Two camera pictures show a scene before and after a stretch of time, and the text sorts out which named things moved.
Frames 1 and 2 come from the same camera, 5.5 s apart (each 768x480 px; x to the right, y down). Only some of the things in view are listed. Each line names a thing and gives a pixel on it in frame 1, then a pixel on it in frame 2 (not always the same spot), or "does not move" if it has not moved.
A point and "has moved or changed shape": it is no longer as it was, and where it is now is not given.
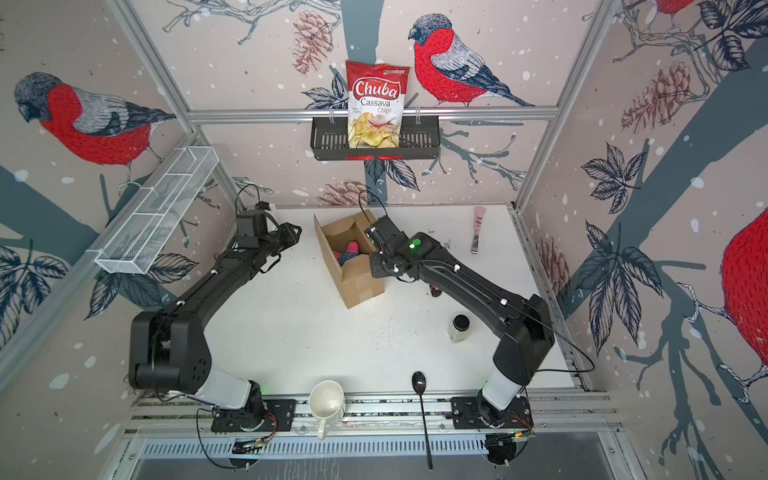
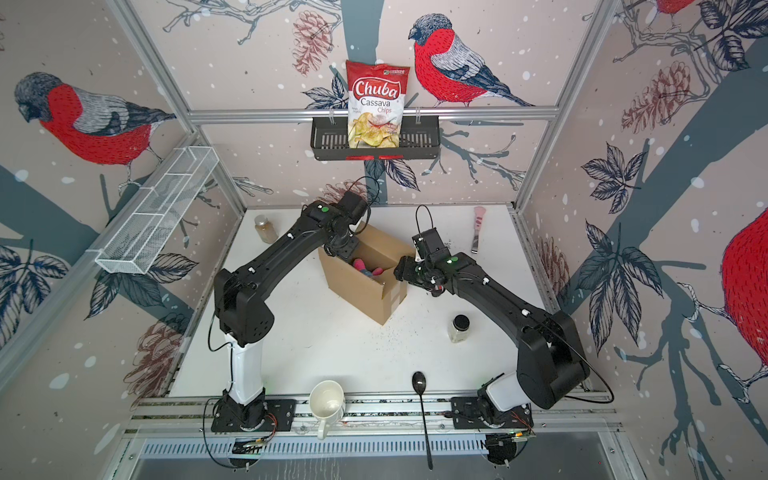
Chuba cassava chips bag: [375, 101] does not move
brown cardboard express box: [348, 249] has moved or changed shape
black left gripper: [288, 230] to [349, 251]
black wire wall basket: [420, 140] does not move
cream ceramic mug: [327, 402] does not move
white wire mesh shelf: [140, 238] does not move
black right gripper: [377, 255] to [409, 270]
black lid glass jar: [459, 328] does not move
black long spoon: [419, 382] does not move
